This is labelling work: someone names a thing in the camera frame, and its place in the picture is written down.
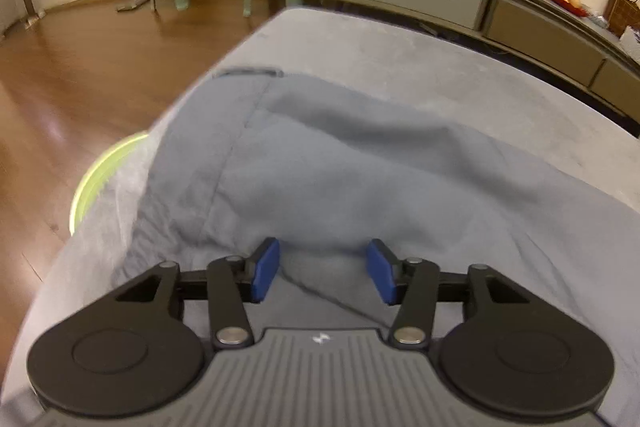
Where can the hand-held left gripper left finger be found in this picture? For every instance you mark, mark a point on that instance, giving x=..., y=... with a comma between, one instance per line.
x=265, y=269

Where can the brown wooden framed board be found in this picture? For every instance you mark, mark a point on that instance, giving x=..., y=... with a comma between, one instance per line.
x=617, y=12

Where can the lime green basin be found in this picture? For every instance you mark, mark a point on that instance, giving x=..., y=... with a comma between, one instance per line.
x=100, y=172

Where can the white storage basket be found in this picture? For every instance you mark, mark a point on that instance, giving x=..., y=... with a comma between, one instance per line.
x=631, y=39

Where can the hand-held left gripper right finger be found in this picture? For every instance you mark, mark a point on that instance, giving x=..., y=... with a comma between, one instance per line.
x=380, y=272

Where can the grey blanket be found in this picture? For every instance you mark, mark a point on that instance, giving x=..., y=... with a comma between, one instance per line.
x=400, y=52

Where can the grey pants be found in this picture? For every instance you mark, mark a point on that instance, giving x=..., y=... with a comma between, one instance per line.
x=350, y=167

